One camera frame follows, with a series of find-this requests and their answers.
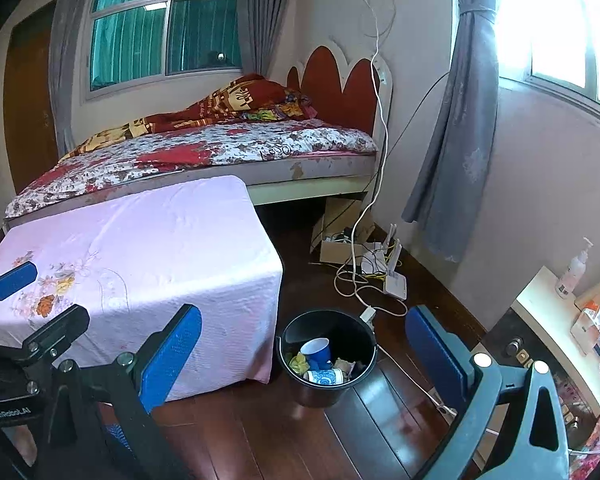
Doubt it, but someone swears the white router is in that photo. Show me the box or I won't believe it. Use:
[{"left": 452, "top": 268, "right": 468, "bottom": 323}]
[{"left": 380, "top": 224, "right": 410, "bottom": 301}]

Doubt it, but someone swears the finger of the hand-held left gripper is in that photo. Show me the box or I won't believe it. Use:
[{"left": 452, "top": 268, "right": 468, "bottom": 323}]
[
  {"left": 0, "top": 304, "right": 91, "bottom": 361},
  {"left": 0, "top": 260, "right": 38, "bottom": 306}
]

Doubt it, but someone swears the wooden door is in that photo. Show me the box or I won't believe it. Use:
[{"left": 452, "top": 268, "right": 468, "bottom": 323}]
[{"left": 2, "top": 0, "right": 61, "bottom": 196}]

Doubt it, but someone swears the red patterned blanket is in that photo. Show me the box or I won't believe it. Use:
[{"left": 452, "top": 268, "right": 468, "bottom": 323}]
[{"left": 60, "top": 74, "right": 316, "bottom": 161}]

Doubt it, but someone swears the cardboard box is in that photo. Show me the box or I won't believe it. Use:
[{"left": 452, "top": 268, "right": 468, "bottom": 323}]
[{"left": 310, "top": 197, "right": 376, "bottom": 266}]

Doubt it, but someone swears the white network box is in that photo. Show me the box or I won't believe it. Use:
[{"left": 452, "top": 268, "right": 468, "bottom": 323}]
[{"left": 362, "top": 242, "right": 388, "bottom": 276}]

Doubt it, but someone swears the black trash bucket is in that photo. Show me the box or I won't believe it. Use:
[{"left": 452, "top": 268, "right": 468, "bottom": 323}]
[{"left": 276, "top": 310, "right": 378, "bottom": 408}]

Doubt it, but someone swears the white cabinet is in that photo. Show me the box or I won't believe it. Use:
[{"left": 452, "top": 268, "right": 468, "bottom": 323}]
[{"left": 480, "top": 265, "right": 600, "bottom": 461}]

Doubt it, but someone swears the window with teal curtain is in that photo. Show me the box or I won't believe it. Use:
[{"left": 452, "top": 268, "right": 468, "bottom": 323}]
[{"left": 82, "top": 0, "right": 243, "bottom": 103}]

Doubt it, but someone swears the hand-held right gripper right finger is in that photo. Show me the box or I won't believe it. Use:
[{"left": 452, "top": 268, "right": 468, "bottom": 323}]
[{"left": 405, "top": 305, "right": 571, "bottom": 480}]

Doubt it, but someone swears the blue patterned paper cup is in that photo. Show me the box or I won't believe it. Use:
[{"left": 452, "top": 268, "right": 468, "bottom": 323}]
[{"left": 302, "top": 367, "right": 345, "bottom": 387}]

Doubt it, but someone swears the red white headboard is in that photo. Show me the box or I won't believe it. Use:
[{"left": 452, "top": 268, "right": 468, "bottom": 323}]
[{"left": 286, "top": 35, "right": 395, "bottom": 133}]

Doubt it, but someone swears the white pump bottle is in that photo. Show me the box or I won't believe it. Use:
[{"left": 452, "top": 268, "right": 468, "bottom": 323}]
[{"left": 554, "top": 236, "right": 595, "bottom": 301}]

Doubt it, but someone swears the bright window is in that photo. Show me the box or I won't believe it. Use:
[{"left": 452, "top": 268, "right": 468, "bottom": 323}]
[{"left": 495, "top": 0, "right": 600, "bottom": 116}]

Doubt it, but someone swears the grey patterned curtain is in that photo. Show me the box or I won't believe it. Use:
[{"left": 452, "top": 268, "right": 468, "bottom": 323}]
[{"left": 402, "top": 0, "right": 503, "bottom": 263}]

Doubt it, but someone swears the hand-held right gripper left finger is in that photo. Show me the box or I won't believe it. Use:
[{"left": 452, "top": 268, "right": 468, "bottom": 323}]
[{"left": 45, "top": 304, "right": 203, "bottom": 480}]

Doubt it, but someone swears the thin white cable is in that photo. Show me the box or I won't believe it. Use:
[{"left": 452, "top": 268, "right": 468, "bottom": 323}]
[{"left": 375, "top": 342, "right": 458, "bottom": 418}]

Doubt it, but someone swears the black safe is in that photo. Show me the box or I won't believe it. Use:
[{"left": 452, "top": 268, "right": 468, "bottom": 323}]
[{"left": 482, "top": 305, "right": 600, "bottom": 426}]

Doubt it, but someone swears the white orange box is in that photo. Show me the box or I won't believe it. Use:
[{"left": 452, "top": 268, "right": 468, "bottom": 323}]
[{"left": 570, "top": 300, "right": 600, "bottom": 358}]

